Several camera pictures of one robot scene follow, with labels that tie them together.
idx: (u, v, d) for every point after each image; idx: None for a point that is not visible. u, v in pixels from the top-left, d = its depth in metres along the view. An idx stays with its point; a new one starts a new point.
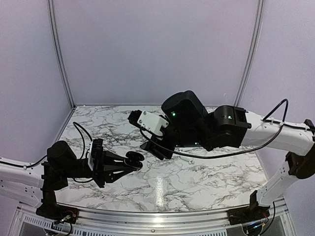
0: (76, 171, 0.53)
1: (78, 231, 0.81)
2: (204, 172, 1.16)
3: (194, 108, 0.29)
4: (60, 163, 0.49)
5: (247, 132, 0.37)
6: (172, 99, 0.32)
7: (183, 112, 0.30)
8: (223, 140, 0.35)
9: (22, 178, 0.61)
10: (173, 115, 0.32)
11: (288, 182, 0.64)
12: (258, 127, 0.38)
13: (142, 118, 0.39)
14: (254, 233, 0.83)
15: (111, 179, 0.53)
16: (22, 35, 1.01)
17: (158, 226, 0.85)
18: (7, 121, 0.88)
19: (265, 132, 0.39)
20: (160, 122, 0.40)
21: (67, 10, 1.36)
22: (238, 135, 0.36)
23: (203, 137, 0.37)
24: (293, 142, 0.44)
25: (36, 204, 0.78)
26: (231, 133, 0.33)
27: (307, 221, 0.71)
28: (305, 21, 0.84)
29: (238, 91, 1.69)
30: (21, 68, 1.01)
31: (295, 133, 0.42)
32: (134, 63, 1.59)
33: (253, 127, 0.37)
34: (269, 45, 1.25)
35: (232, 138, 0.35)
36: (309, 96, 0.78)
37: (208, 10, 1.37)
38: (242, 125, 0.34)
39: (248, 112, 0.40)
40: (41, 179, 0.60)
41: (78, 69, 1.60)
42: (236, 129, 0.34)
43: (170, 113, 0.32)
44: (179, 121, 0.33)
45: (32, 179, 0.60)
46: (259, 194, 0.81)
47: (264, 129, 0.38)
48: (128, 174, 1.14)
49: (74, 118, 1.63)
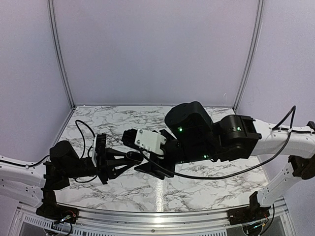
0: (77, 171, 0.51)
1: (78, 231, 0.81)
2: (204, 172, 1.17)
3: (203, 121, 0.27)
4: (63, 162, 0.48)
5: (258, 141, 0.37)
6: (177, 112, 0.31)
7: (191, 125, 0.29)
8: (233, 154, 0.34)
9: (24, 177, 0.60)
10: (180, 129, 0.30)
11: (290, 183, 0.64)
12: (268, 136, 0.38)
13: (139, 137, 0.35)
14: (254, 233, 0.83)
15: (114, 175, 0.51)
16: (22, 35, 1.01)
17: (158, 226, 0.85)
18: (7, 121, 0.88)
19: (275, 140, 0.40)
20: (158, 139, 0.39)
21: (67, 10, 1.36)
22: (248, 147, 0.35)
23: (212, 153, 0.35)
24: (300, 147, 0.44)
25: (35, 204, 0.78)
26: (241, 147, 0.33)
27: (307, 222, 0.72)
28: (305, 21, 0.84)
29: (238, 91, 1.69)
30: (21, 68, 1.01)
31: (303, 138, 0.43)
32: (134, 63, 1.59)
33: (264, 137, 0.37)
34: (269, 45, 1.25)
35: (242, 151, 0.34)
36: (309, 96, 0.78)
37: (208, 10, 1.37)
38: (254, 136, 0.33)
39: (256, 120, 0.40)
40: (43, 178, 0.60)
41: (78, 69, 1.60)
42: (246, 141, 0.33)
43: (176, 128, 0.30)
44: (186, 135, 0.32)
45: (34, 179, 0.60)
46: (260, 195, 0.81)
47: (273, 137, 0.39)
48: (128, 174, 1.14)
49: (74, 118, 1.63)
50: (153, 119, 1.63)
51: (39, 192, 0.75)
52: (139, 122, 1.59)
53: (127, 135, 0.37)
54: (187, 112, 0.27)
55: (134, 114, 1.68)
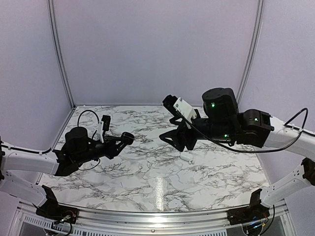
0: (86, 156, 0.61)
1: (78, 231, 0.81)
2: (204, 172, 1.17)
3: (232, 103, 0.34)
4: (78, 143, 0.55)
5: (270, 134, 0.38)
6: (211, 93, 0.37)
7: (222, 104, 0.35)
8: (248, 139, 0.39)
9: (36, 166, 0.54)
10: (212, 105, 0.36)
11: (299, 187, 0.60)
12: (280, 131, 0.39)
13: (178, 103, 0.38)
14: (254, 233, 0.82)
15: (115, 152, 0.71)
16: (22, 35, 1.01)
17: (158, 227, 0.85)
18: (8, 121, 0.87)
19: (285, 136, 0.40)
20: (191, 113, 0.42)
21: (67, 10, 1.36)
22: (261, 137, 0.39)
23: (231, 133, 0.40)
24: (300, 147, 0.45)
25: (38, 202, 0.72)
26: (256, 133, 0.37)
27: (307, 222, 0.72)
28: (305, 21, 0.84)
29: (238, 91, 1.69)
30: (21, 68, 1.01)
31: (310, 139, 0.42)
32: (135, 63, 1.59)
33: (275, 131, 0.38)
34: (269, 45, 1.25)
35: (255, 139, 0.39)
36: (309, 96, 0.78)
37: (208, 10, 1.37)
38: (267, 127, 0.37)
39: (272, 117, 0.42)
40: (57, 163, 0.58)
41: (78, 70, 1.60)
42: (261, 131, 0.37)
43: (209, 104, 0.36)
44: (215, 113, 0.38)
45: (48, 165, 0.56)
46: (263, 193, 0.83)
47: (285, 133, 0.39)
48: (128, 174, 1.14)
49: (74, 118, 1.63)
50: (153, 119, 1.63)
51: (42, 189, 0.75)
52: (139, 122, 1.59)
53: (169, 99, 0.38)
54: (222, 94, 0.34)
55: (134, 114, 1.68)
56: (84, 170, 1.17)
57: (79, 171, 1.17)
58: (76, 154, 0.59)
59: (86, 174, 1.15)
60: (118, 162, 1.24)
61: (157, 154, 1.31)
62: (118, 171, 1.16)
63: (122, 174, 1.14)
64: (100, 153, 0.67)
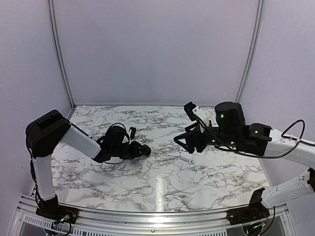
0: (118, 149, 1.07)
1: (78, 231, 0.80)
2: (204, 172, 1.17)
3: (236, 115, 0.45)
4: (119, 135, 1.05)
5: (268, 144, 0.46)
6: (224, 105, 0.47)
7: (230, 115, 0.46)
8: (249, 148, 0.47)
9: (86, 145, 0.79)
10: (221, 116, 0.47)
11: (303, 192, 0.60)
12: (276, 141, 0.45)
13: (197, 109, 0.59)
14: (254, 233, 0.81)
15: (137, 154, 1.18)
16: (21, 35, 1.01)
17: (158, 227, 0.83)
18: (8, 121, 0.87)
19: (282, 147, 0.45)
20: (205, 119, 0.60)
21: (68, 11, 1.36)
22: (261, 146, 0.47)
23: (236, 141, 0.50)
24: (299, 155, 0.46)
25: (45, 197, 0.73)
26: (256, 144, 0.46)
27: (307, 222, 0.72)
28: (305, 20, 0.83)
29: (238, 91, 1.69)
30: (21, 68, 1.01)
31: (309, 149, 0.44)
32: (135, 63, 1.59)
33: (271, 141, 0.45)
34: (270, 44, 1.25)
35: (255, 148, 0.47)
36: (308, 96, 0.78)
37: (208, 10, 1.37)
38: (265, 138, 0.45)
39: (272, 130, 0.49)
40: (98, 148, 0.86)
41: (78, 70, 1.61)
42: (260, 142, 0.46)
43: (219, 115, 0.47)
44: (225, 123, 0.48)
45: (93, 147, 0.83)
46: (266, 191, 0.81)
47: (282, 143, 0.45)
48: (128, 174, 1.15)
49: (74, 118, 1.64)
50: (153, 119, 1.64)
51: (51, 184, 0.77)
52: (139, 122, 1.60)
53: (190, 105, 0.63)
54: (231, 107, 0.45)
55: (134, 114, 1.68)
56: (84, 170, 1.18)
57: (79, 171, 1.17)
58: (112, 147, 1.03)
59: (86, 173, 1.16)
60: (118, 162, 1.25)
61: (157, 154, 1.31)
62: (118, 171, 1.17)
63: (122, 174, 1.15)
64: (126, 151, 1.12)
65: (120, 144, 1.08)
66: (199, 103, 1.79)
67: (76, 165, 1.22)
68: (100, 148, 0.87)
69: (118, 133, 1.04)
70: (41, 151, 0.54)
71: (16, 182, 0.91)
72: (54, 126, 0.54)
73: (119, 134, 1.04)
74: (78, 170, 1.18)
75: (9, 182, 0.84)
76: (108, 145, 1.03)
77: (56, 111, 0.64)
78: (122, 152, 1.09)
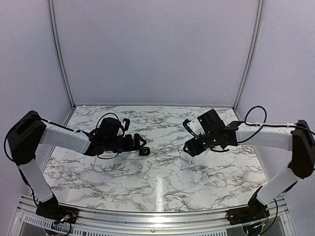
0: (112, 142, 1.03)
1: (78, 231, 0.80)
2: (204, 172, 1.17)
3: (208, 116, 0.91)
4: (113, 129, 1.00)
5: (237, 133, 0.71)
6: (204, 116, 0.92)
7: (205, 119, 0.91)
8: (225, 138, 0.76)
9: (73, 141, 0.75)
10: (201, 120, 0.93)
11: (289, 178, 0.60)
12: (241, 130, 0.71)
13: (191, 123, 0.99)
14: (255, 232, 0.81)
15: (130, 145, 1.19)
16: (21, 34, 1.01)
17: (158, 227, 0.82)
18: (8, 122, 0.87)
19: (248, 133, 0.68)
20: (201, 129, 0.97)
21: (68, 11, 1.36)
22: (232, 135, 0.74)
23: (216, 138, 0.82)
24: (268, 136, 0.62)
25: (43, 198, 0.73)
26: (227, 134, 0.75)
27: (307, 221, 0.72)
28: (306, 20, 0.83)
29: (238, 91, 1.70)
30: (21, 67, 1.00)
31: (269, 130, 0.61)
32: (135, 63, 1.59)
33: (238, 130, 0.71)
34: (269, 44, 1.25)
35: (230, 137, 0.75)
36: (308, 97, 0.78)
37: (209, 10, 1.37)
38: (233, 129, 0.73)
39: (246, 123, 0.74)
40: (88, 142, 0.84)
41: (78, 70, 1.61)
42: (230, 133, 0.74)
43: (200, 119, 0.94)
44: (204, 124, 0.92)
45: (80, 140, 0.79)
46: (262, 194, 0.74)
47: (247, 130, 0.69)
48: (128, 174, 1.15)
49: (75, 118, 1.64)
50: (153, 119, 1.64)
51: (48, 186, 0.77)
52: (139, 122, 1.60)
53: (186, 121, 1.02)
54: (204, 115, 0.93)
55: (134, 114, 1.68)
56: (84, 170, 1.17)
57: (79, 171, 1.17)
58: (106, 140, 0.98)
59: (86, 173, 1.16)
60: (118, 162, 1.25)
61: (157, 154, 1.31)
62: (118, 171, 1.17)
63: (122, 174, 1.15)
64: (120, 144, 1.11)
65: (115, 137, 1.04)
66: (199, 103, 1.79)
67: (76, 165, 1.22)
68: (89, 142, 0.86)
69: (111, 126, 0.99)
70: (22, 158, 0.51)
71: (15, 183, 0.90)
72: (30, 129, 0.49)
73: (114, 127, 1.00)
74: (78, 170, 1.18)
75: (8, 185, 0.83)
76: (101, 138, 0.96)
77: (33, 112, 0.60)
78: (116, 145, 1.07)
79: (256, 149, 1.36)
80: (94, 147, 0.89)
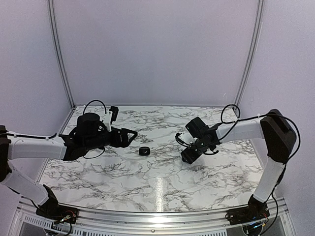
0: (94, 140, 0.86)
1: (78, 231, 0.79)
2: (204, 172, 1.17)
3: (195, 121, 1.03)
4: (91, 126, 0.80)
5: (218, 132, 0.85)
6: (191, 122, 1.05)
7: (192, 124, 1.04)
8: (208, 138, 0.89)
9: (47, 150, 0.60)
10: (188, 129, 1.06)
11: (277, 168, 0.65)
12: (219, 128, 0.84)
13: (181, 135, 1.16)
14: (255, 233, 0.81)
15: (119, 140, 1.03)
16: (21, 34, 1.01)
17: (158, 226, 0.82)
18: (8, 122, 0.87)
19: (225, 130, 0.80)
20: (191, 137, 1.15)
21: (68, 11, 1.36)
22: (213, 135, 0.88)
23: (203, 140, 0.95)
24: (244, 129, 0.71)
25: (40, 201, 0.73)
26: (210, 135, 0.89)
27: (307, 221, 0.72)
28: (306, 20, 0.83)
29: (238, 91, 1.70)
30: (20, 67, 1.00)
31: (242, 123, 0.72)
32: (135, 63, 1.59)
33: (219, 129, 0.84)
34: (269, 44, 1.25)
35: (213, 137, 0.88)
36: (308, 96, 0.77)
37: (209, 9, 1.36)
38: (214, 129, 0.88)
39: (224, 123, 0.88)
40: (64, 147, 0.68)
41: (78, 70, 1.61)
42: (212, 133, 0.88)
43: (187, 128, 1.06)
44: (192, 131, 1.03)
45: (54, 147, 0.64)
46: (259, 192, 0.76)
47: (225, 127, 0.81)
48: (128, 174, 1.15)
49: (75, 118, 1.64)
50: (153, 119, 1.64)
51: (44, 188, 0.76)
52: (139, 122, 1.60)
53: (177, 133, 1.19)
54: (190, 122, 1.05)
55: (134, 114, 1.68)
56: (84, 170, 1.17)
57: (79, 171, 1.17)
58: (86, 139, 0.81)
59: (86, 173, 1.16)
60: (118, 162, 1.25)
61: (157, 154, 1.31)
62: (118, 171, 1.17)
63: (122, 174, 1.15)
64: (106, 141, 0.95)
65: (95, 134, 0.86)
66: (199, 103, 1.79)
67: (76, 165, 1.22)
68: (67, 146, 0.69)
69: (88, 123, 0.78)
70: None
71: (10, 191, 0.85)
72: None
73: (91, 124, 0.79)
74: (78, 170, 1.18)
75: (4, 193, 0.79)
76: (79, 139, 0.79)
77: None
78: (99, 143, 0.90)
79: (256, 149, 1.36)
80: (73, 150, 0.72)
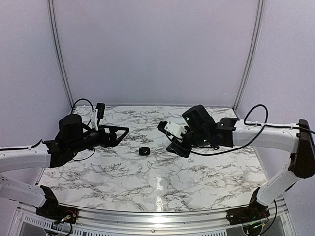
0: (80, 142, 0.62)
1: (78, 231, 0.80)
2: (204, 172, 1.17)
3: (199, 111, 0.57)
4: (73, 130, 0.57)
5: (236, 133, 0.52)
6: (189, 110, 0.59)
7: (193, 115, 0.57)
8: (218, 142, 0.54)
9: (30, 162, 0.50)
10: (187, 119, 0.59)
11: (289, 178, 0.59)
12: (240, 130, 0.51)
13: (168, 126, 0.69)
14: (254, 232, 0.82)
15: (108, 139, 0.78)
16: (21, 34, 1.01)
17: (159, 226, 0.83)
18: (9, 122, 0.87)
19: (248, 133, 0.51)
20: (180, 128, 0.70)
21: (68, 11, 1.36)
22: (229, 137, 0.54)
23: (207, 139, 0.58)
24: (271, 138, 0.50)
25: (38, 203, 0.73)
26: (223, 135, 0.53)
27: (306, 221, 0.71)
28: (306, 21, 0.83)
29: (238, 91, 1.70)
30: (21, 67, 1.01)
31: (272, 131, 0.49)
32: (135, 63, 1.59)
33: (239, 130, 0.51)
34: (270, 44, 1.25)
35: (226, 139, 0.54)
36: (309, 97, 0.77)
37: (208, 10, 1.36)
38: (229, 128, 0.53)
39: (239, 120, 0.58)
40: (49, 155, 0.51)
41: (78, 70, 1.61)
42: (226, 133, 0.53)
43: (185, 118, 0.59)
44: (192, 125, 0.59)
45: (38, 158, 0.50)
46: (261, 191, 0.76)
47: (247, 130, 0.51)
48: (128, 174, 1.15)
49: None
50: (153, 119, 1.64)
51: (42, 190, 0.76)
52: (139, 122, 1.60)
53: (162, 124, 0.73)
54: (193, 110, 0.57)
55: (134, 114, 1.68)
56: (84, 170, 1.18)
57: (79, 171, 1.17)
58: (71, 143, 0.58)
59: (86, 173, 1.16)
60: (118, 162, 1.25)
61: (157, 154, 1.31)
62: (118, 171, 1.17)
63: (122, 174, 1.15)
64: (93, 142, 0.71)
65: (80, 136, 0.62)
66: (199, 103, 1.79)
67: (76, 165, 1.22)
68: (51, 154, 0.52)
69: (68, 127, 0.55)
70: None
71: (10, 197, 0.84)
72: None
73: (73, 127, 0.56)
74: (78, 170, 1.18)
75: (4, 201, 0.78)
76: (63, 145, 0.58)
77: None
78: (85, 146, 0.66)
79: (257, 149, 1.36)
80: (58, 157, 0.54)
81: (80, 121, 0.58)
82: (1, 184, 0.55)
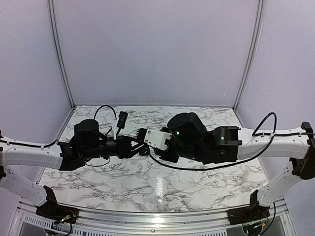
0: (97, 150, 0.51)
1: (78, 231, 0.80)
2: (204, 172, 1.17)
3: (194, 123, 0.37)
4: (87, 138, 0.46)
5: (240, 148, 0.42)
6: (176, 119, 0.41)
7: (187, 129, 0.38)
8: (218, 159, 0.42)
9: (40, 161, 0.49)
10: (177, 133, 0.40)
11: (291, 180, 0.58)
12: (247, 143, 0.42)
13: (147, 136, 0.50)
14: (254, 233, 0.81)
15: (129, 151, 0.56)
16: (21, 35, 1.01)
17: (158, 227, 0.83)
18: (9, 122, 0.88)
19: (257, 146, 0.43)
20: (164, 136, 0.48)
21: (68, 11, 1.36)
22: (232, 152, 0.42)
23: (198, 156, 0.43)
24: (282, 148, 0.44)
25: (38, 202, 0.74)
26: (225, 153, 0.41)
27: (306, 221, 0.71)
28: (305, 20, 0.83)
29: (238, 91, 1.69)
30: (21, 68, 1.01)
31: (282, 141, 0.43)
32: (135, 63, 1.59)
33: (244, 144, 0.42)
34: (270, 44, 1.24)
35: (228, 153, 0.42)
36: (308, 96, 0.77)
37: (208, 10, 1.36)
38: (234, 142, 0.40)
39: (241, 129, 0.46)
40: (60, 158, 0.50)
41: (78, 70, 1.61)
42: (230, 148, 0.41)
43: (175, 132, 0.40)
44: (183, 139, 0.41)
45: (48, 159, 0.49)
46: (259, 193, 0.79)
47: (254, 143, 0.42)
48: (128, 174, 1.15)
49: (75, 118, 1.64)
50: (153, 119, 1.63)
51: (43, 189, 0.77)
52: (139, 122, 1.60)
53: (141, 132, 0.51)
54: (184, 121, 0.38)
55: (134, 114, 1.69)
56: (84, 170, 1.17)
57: (79, 171, 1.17)
58: (84, 149, 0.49)
59: (86, 173, 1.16)
60: (118, 162, 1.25)
61: None
62: (118, 171, 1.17)
63: (122, 174, 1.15)
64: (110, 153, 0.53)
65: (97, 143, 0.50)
66: (199, 103, 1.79)
67: None
68: (63, 158, 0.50)
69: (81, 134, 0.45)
70: None
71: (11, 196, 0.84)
72: None
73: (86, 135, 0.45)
74: (78, 170, 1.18)
75: (5, 199, 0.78)
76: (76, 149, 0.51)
77: None
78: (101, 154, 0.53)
79: None
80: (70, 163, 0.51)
81: (97, 130, 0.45)
82: (6, 177, 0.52)
